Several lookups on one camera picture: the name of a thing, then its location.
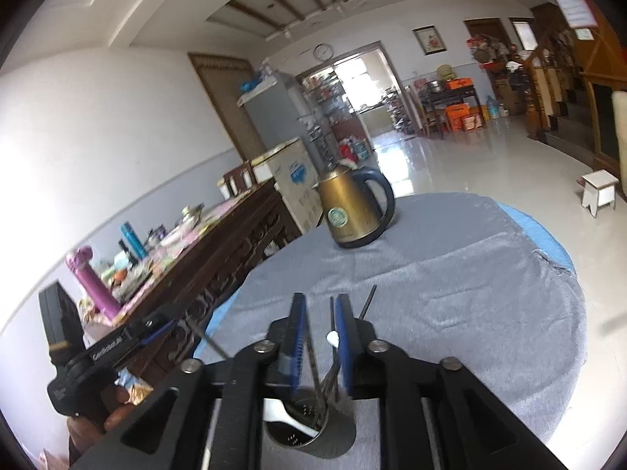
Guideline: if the grey refrigerator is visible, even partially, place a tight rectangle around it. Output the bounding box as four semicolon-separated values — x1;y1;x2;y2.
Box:
238;72;320;161

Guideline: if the purple thermos bottle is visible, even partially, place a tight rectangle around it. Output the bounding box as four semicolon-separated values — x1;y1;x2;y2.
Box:
65;245;120;320

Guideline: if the grey table cloth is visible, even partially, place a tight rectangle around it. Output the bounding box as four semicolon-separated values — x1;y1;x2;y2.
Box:
206;193;587;469

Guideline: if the white plastic spoon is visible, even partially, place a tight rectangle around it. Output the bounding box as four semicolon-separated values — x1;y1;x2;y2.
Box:
263;398;319;438

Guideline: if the teal thermos bottle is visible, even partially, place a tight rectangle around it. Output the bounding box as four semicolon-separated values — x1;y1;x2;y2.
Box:
120;222;149;260

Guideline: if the white chest freezer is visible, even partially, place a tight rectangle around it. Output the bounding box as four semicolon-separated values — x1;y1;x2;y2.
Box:
251;138;322;233

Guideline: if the wooden staircase railing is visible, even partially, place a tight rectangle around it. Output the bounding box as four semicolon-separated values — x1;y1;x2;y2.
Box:
523;21;626;174

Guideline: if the round wall clock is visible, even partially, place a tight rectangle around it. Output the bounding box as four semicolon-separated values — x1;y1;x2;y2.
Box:
312;43;335;63

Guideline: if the dark wooden side table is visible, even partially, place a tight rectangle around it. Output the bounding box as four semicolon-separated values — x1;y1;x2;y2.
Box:
417;82;486;138

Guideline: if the framed wall picture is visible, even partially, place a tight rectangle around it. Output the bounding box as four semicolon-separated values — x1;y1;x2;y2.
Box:
413;25;448;55

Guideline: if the person's left hand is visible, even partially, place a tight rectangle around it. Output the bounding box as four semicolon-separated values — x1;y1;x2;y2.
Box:
67;386;135;466

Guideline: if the dark carved wooden sideboard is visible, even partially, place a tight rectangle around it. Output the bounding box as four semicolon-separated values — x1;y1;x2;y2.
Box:
114;178;301;386

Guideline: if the small white stool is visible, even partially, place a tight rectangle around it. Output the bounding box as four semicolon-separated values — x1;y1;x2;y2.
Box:
577;170;620;217

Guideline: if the gold electric kettle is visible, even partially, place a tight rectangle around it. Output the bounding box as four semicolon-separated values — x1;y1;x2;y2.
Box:
315;163;395;248

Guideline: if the wooden chair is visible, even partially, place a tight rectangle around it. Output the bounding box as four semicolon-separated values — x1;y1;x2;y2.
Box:
223;161;258;197

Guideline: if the orange box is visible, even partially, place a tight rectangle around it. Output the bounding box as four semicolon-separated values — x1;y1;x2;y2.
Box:
445;103;475;132

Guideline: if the black utensil holder cup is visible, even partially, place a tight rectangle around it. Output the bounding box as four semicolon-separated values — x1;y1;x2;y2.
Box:
264;389;356;459

